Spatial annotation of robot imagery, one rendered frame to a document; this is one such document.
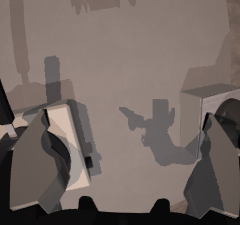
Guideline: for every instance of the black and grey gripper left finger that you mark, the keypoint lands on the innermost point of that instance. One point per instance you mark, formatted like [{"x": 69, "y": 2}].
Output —
[{"x": 31, "y": 184}]

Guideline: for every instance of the black frying pan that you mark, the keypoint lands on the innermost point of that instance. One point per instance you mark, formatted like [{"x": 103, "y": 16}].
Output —
[{"x": 6, "y": 119}]

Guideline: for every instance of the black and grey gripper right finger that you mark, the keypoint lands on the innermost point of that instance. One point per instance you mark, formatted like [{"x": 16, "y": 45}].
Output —
[{"x": 213, "y": 188}]

